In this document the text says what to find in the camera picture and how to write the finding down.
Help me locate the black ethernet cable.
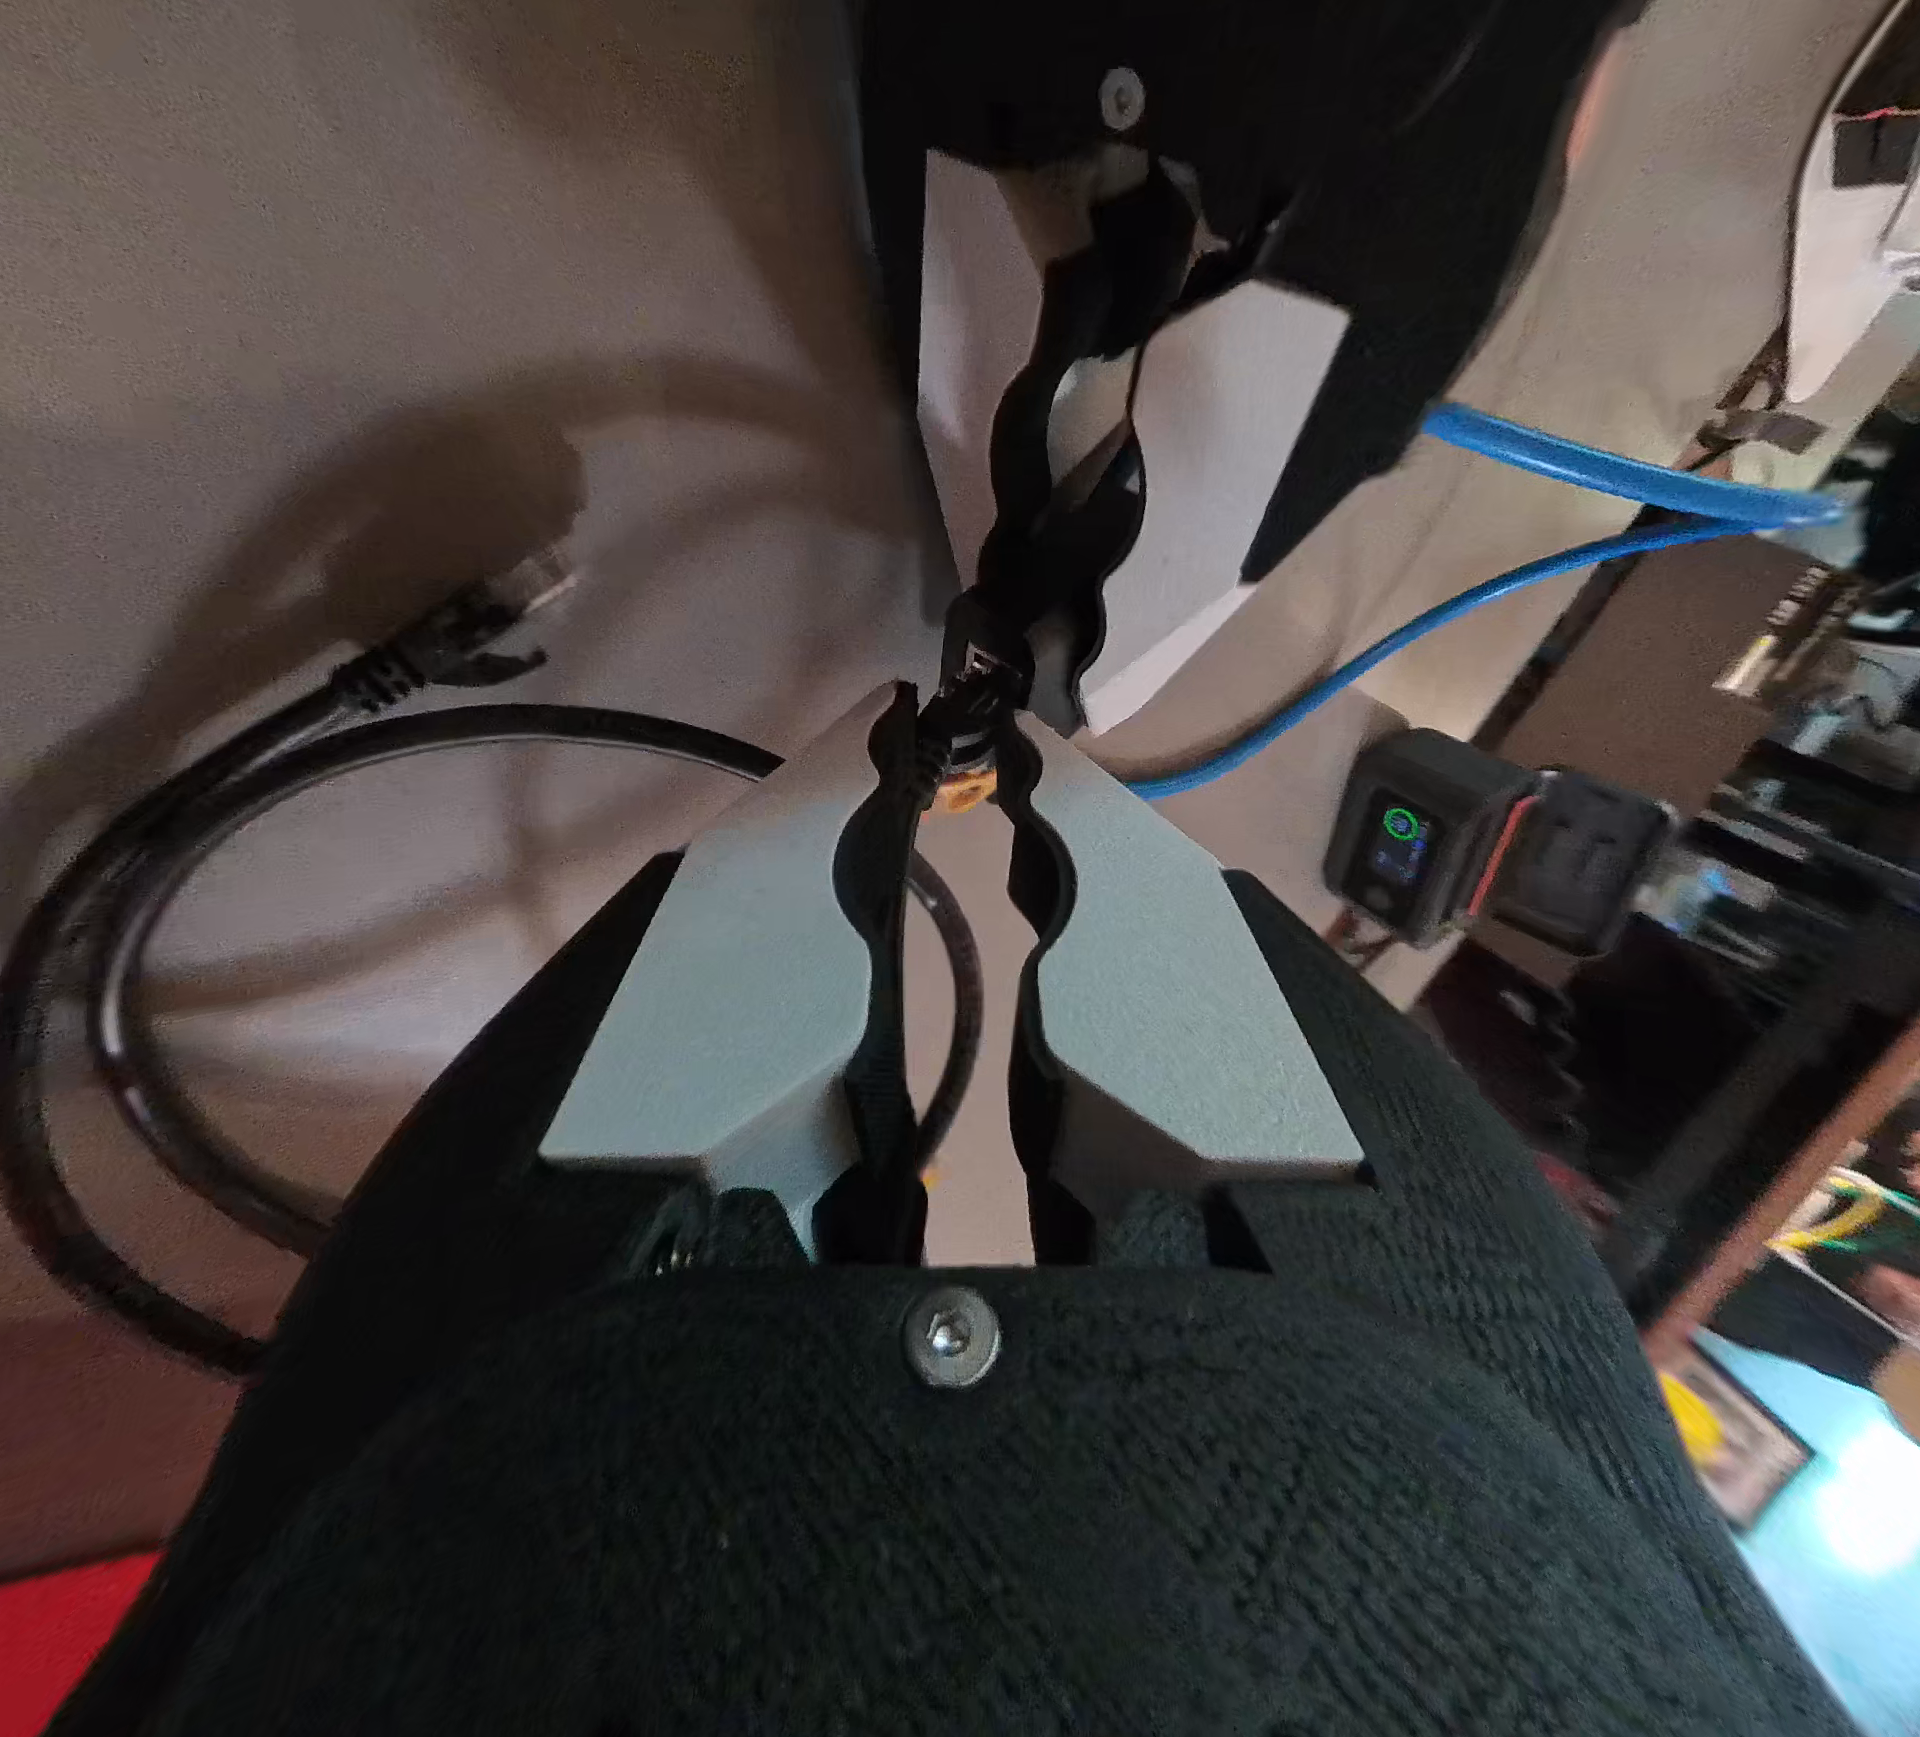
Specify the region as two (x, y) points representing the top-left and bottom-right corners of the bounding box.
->
(0, 545), (992, 1379)

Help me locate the red plastic bin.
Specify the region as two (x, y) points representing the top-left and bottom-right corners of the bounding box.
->
(0, 1543), (168, 1737)

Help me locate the black charging case with display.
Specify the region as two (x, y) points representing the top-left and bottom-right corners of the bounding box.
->
(1322, 726), (1680, 957)

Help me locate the brown-top desk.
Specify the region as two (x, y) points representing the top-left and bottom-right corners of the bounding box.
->
(1642, 1016), (1920, 1365)

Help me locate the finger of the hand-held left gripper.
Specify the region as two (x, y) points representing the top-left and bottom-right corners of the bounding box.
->
(1031, 282), (1355, 736)
(914, 147), (1090, 637)

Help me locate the blue ethernet cable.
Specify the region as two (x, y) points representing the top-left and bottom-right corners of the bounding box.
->
(1123, 402), (1853, 800)

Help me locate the framed tag marker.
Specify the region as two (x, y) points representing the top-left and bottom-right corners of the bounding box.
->
(1656, 1334), (1818, 1530)

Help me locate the black equipment box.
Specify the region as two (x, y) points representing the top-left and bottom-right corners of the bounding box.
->
(1484, 537), (1818, 779)

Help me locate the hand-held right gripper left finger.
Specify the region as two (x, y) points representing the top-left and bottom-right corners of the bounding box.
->
(534, 681), (923, 1214)

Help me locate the yellow ethernet cable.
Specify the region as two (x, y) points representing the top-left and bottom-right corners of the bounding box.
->
(917, 774), (996, 1191)

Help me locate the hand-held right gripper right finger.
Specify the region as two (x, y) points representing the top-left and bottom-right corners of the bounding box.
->
(992, 716), (1370, 1214)

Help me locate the wooden board on white stand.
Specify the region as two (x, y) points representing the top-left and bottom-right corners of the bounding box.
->
(1783, 0), (1920, 419)

